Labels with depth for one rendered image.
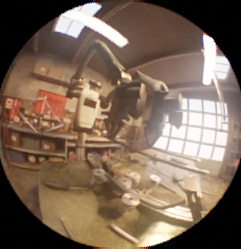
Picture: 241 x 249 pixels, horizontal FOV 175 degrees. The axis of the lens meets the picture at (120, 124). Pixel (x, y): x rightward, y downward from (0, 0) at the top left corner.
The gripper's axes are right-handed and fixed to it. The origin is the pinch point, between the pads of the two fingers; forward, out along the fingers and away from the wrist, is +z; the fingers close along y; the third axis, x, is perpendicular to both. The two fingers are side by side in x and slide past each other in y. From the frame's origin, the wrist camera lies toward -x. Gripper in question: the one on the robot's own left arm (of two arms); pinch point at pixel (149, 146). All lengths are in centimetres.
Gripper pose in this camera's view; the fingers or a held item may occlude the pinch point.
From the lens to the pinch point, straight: 31.8
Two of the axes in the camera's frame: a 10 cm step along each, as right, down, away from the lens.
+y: 6.7, 1.5, 7.3
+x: -7.1, -1.5, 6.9
